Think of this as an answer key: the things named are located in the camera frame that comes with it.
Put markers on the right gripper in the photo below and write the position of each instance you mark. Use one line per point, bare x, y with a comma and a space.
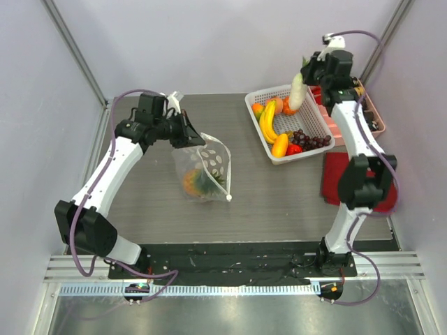
312, 73

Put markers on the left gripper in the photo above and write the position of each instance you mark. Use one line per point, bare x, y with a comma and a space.
189, 137

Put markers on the white radish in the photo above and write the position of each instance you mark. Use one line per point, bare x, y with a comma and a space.
298, 92

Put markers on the clear spotted zip bag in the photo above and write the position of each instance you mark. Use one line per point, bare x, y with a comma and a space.
214, 156

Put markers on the orange toy pineapple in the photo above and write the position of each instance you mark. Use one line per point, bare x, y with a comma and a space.
197, 183

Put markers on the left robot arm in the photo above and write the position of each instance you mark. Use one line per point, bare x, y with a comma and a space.
83, 221

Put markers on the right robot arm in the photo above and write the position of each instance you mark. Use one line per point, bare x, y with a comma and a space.
344, 105

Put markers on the white plastic fruit basket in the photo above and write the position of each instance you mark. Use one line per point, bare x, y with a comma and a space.
308, 121

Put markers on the orange tangerine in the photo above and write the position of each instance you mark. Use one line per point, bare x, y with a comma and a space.
287, 110

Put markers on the peach fruit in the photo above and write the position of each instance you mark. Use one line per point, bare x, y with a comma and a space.
279, 104

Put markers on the purple grape bunch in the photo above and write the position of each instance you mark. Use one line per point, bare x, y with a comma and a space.
309, 143

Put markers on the yellow banana bunch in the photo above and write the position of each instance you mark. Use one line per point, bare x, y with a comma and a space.
266, 123

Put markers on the small orange fruit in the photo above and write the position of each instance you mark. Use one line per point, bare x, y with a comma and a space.
257, 109

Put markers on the pink divided tray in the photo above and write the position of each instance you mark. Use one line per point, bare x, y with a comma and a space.
371, 115

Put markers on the red strawberry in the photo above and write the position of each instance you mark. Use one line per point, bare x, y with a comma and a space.
293, 149

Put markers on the yellow orange mango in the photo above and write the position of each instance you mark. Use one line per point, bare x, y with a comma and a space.
280, 146

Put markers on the red folded cloth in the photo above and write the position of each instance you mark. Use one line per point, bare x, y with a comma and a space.
359, 181

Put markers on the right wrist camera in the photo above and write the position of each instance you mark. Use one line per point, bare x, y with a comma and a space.
332, 43

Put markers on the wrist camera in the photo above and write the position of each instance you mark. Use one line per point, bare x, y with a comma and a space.
332, 43
174, 102

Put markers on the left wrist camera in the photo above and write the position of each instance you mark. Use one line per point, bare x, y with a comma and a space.
174, 102

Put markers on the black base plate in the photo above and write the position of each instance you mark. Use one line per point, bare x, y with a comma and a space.
268, 263

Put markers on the white slotted cable duct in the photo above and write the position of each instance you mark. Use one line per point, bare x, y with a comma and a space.
137, 290

